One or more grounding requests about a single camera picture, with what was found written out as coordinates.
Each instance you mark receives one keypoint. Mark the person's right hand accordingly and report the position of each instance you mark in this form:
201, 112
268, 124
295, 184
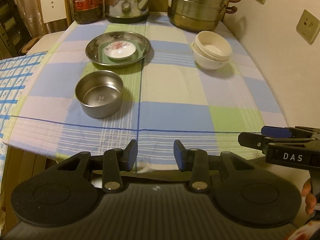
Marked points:
310, 199

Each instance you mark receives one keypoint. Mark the dark cabinet at left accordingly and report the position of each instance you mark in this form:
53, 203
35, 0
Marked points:
14, 34

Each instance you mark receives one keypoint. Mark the stainless steel kettle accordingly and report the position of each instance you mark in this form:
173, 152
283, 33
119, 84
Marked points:
126, 11

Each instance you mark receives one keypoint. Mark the beige wall socket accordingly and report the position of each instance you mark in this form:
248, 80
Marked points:
308, 27

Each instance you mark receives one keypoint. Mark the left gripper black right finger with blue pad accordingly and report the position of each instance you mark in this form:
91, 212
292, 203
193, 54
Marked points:
196, 161

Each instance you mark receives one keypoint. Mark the stacked steel steamer pot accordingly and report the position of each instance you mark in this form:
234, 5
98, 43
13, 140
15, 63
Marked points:
198, 15

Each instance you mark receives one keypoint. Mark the cream ribbed bowl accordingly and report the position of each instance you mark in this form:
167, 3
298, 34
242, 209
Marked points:
212, 46

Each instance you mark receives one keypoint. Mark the large cooking oil bottle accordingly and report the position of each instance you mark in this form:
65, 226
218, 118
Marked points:
87, 11

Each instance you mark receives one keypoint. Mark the large steel plate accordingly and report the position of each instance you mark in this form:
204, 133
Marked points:
92, 49

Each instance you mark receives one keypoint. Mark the white glossy ceramic bowl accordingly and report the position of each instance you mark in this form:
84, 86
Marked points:
204, 62

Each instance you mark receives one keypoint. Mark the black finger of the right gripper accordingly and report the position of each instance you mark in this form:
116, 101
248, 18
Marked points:
266, 143

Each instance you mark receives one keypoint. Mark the beige curtain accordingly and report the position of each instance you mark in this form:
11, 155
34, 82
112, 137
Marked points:
30, 12

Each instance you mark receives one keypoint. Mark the small steel bowl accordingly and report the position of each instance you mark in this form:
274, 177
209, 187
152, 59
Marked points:
100, 93

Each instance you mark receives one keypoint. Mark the checked pastel tablecloth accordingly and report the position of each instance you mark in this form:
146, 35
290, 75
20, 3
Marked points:
167, 97

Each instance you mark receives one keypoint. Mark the small floral white saucer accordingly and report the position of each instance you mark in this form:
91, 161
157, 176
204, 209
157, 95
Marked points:
119, 50

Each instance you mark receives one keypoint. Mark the blue white patterned cloth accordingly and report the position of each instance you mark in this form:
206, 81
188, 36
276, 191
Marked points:
15, 75

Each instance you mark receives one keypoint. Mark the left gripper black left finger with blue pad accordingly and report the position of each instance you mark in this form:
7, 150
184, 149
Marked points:
115, 161

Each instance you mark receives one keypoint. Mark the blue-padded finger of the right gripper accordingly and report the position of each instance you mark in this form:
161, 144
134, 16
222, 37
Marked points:
290, 132

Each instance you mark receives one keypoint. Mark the white wooden chair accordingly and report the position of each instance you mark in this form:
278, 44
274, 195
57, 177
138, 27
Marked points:
51, 10

